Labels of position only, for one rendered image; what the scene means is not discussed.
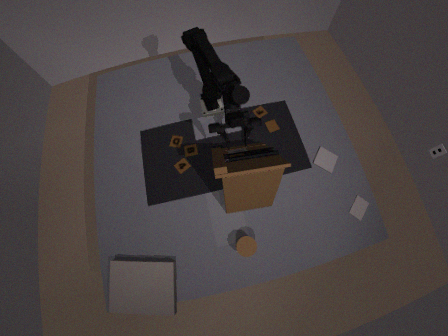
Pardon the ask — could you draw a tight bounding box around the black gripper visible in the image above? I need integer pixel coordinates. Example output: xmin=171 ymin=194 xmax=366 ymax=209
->
xmin=208 ymin=104 xmax=262 ymax=150

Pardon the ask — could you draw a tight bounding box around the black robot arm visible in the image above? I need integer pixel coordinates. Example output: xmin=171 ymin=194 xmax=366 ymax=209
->
xmin=181 ymin=27 xmax=250 ymax=128

